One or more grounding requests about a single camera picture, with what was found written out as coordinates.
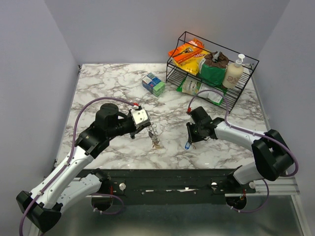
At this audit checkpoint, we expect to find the blue tag key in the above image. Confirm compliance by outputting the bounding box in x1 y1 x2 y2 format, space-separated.
185 141 196 150

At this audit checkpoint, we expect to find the metal disc with keyrings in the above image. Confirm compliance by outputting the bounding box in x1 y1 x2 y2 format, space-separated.
147 123 162 149

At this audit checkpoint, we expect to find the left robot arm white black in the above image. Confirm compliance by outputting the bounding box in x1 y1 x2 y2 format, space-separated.
16 103 151 235

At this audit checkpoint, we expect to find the green white snack pouch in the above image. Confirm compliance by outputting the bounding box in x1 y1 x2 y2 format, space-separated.
176 76 223 105

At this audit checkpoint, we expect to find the blue green box stack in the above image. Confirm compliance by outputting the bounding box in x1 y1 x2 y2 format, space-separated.
142 73 165 97

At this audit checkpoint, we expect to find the green brown paper bag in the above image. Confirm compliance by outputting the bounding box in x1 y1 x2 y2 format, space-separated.
198 51 229 86

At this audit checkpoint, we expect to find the cream pump soap bottle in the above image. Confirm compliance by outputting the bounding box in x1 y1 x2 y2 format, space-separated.
222 54 246 89

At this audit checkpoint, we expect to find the yellow snack bag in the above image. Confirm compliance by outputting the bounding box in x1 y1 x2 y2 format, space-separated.
172 50 209 75

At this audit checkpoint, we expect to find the orange razor package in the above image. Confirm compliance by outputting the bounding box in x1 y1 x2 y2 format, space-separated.
168 38 204 64

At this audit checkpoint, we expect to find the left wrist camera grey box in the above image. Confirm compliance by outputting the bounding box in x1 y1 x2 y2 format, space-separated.
130 109 151 128

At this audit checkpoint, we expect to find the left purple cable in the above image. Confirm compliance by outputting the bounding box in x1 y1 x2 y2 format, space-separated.
19 97 138 236

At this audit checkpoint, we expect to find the purple cable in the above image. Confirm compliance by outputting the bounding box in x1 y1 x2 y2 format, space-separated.
19 97 138 236
187 89 299 214

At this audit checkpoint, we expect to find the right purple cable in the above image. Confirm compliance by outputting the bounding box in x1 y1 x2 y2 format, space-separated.
187 89 299 214

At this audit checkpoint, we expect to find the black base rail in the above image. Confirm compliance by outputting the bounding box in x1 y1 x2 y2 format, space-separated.
78 169 256 205

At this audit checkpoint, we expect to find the black wire rack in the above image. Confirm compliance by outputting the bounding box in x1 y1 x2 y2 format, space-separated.
166 31 259 112

